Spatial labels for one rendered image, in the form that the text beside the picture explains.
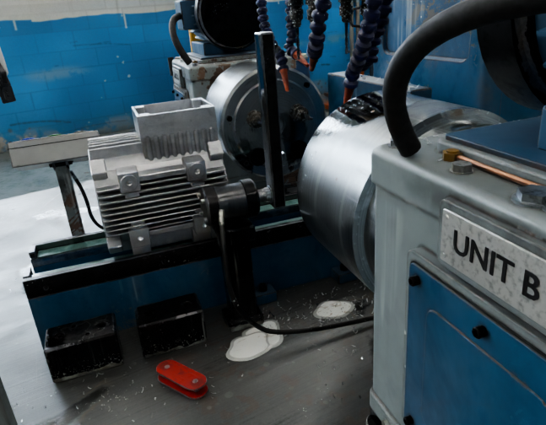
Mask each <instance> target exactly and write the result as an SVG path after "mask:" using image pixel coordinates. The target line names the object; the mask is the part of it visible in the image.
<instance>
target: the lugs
mask: <svg viewBox="0 0 546 425"><path fill-rule="evenodd" d="M207 152H208V157H209V160H210V161H214V160H220V159H223V157H224V150H223V148H222V145H221V142H220V140H218V141H213V142H208V143H207ZM89 167H90V172H91V176H92V179H93V181H96V180H104V179H108V175H107V171H106V166H105V160H104V159H97V160H91V161H89ZM106 242H107V246H108V250H109V252H110V254H114V253H118V252H122V251H124V249H123V245H122V238H121V236H120V235H118V236H114V237H110V238H106Z"/></svg>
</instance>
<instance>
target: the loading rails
mask: <svg viewBox="0 0 546 425"><path fill-rule="evenodd" d="M285 204H286V205H285V207H278V208H274V207H273V206H272V205H271V204H270V203H269V202H260V212H259V214H258V216H257V217H254V218H249V220H250V221H251V222H252V223H253V225H254V226H255V230H256V239H255V241H252V242H250V245H251V261H252V269H253V277H254V286H255V295H256V302H257V305H262V304H268V303H271V302H274V301H277V292H276V291H277V290H280V289H284V288H290V287H293V286H297V285H301V284H304V283H308V282H313V281H316V280H320V279H323V278H327V277H332V278H333V279H334V280H335V281H336V282H337V283H338V284H342V283H346V282H351V281H354V280H357V279H358V278H357V277H356V276H355V275H354V274H353V273H352V272H351V271H350V270H349V269H348V268H347V267H346V266H345V265H344V264H343V263H342V262H341V261H339V260H338V259H337V258H336V257H335V256H334V255H333V254H332V253H331V252H330V251H329V250H328V249H326V248H325V247H324V246H323V245H322V244H321V243H320V242H319V241H318V240H317V239H316V238H315V237H314V236H313V235H312V234H311V232H310V230H309V229H308V228H307V227H306V225H305V222H304V220H303V218H302V216H301V213H300V208H299V203H298V198H297V192H292V193H288V194H285ZM151 248H152V251H150V252H146V253H142V254H137V255H133V252H132V250H124V251H122V252H118V253H114V254H110V252H109V250H108V246H107V242H106V237H105V231H104V230H101V231H96V232H92V233H87V234H80V235H75V236H71V237H66V238H61V239H54V240H49V241H45V242H40V243H36V244H32V245H31V246H30V250H29V256H30V261H31V264H32V267H33V270H34V273H35V274H34V275H33V272H32V269H31V267H30V268H26V269H24V275H23V280H22V283H23V286H24V291H25V294H26V297H27V299H28V302H29V305H30V310H31V313H32V315H33V318H34V321H35V326H36V329H37V331H38V334H39V338H40V340H41V345H42V347H43V350H44V346H45V339H46V330H47V329H48V328H52V327H55V326H59V325H66V324H69V323H73V322H76V321H80V320H87V319H90V318H94V317H96V316H100V315H106V314H110V313H114V314H115V317H116V323H117V328H118V331H122V330H126V329H129V328H133V327H136V326H137V321H136V316H135V312H134V310H135V309H136V308H137V307H138V306H141V305H145V304H151V303H155V302H159V301H163V300H166V299H172V298H175V297H179V296H182V295H186V294H189V293H196V294H197V297H198V300H199V302H200V305H201V306H202V309H208V308H212V307H214V306H218V305H221V304H227V302H226V295H225V288H224V276H223V269H222V263H221V256H220V249H219V247H218V246H217V244H216V243H215V241H214V239H213V237H212V235H211V239H205V240H201V241H197V242H192V239H187V240H183V241H179V242H175V243H171V244H167V245H159V246H155V247H151Z"/></svg>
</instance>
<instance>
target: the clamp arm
mask: <svg viewBox="0 0 546 425"><path fill-rule="evenodd" d="M254 37H255V47H256V58H257V77H258V88H259V98H260V107H261V118H262V137H263V147H264V158H265V168H266V178H267V187H264V188H263V189H268V188H269V190H265V191H266V193H267V194H271V195H272V196H267V199H268V200H270V201H266V202H269V203H270V204H271V205H272V206H273V207H274V208H278V207H285V205H286V204H285V192H284V168H283V161H285V153H284V152H282V143H281V131H280V119H279V107H278V83H277V71H276V59H275V53H278V44H274V34H273V32H270V31H263V32H256V33H255V34H254ZM270 192H271V193H270ZM271 198H272V200H271Z"/></svg>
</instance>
